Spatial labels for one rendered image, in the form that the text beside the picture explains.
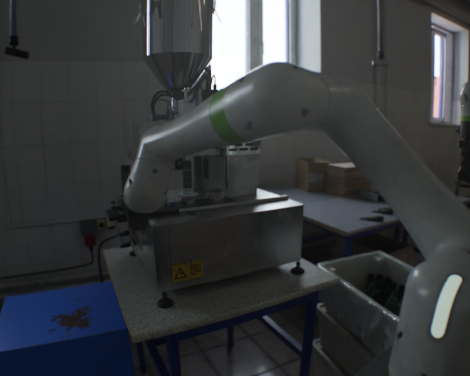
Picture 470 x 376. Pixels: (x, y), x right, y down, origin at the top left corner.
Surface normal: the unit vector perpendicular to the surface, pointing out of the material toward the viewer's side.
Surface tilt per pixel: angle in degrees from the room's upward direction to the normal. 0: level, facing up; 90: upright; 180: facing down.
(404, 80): 90
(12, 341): 0
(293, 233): 90
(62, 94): 90
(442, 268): 10
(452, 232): 65
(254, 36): 90
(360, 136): 82
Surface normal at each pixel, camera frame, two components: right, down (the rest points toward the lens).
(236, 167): 0.47, 0.18
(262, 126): -0.40, 0.82
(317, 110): 0.69, 0.42
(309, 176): 0.18, 0.19
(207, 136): -0.58, 0.69
